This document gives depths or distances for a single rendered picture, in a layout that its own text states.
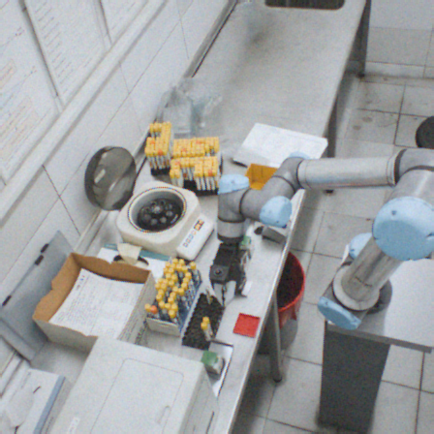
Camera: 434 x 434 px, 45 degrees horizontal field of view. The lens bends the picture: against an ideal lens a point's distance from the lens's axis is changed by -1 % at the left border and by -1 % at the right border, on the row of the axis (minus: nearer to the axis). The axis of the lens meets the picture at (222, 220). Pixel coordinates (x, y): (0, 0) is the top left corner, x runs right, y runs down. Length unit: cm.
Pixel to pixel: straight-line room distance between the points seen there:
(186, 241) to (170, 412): 70
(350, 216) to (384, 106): 97
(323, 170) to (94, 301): 82
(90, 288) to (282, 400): 110
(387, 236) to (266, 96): 139
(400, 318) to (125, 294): 81
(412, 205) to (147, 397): 69
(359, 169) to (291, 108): 109
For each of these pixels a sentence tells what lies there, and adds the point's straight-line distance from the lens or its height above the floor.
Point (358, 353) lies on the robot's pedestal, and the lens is 175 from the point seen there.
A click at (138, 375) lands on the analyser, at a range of 126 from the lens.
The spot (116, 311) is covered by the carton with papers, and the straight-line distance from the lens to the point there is 164.
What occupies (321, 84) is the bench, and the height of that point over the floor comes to 88.
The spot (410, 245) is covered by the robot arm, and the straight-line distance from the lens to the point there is 103.
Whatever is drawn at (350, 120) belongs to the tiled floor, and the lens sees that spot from 355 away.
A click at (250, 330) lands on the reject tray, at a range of 160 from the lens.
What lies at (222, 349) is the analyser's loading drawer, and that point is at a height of 91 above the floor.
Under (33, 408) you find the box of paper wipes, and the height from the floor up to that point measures 92.
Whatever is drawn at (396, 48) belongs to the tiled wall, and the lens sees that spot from 384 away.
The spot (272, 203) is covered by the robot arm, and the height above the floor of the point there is 135.
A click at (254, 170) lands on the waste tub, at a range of 190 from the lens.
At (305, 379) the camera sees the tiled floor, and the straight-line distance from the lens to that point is 248.
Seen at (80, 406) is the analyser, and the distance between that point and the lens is 127.
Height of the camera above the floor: 229
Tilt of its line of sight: 50 degrees down
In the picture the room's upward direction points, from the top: 11 degrees counter-clockwise
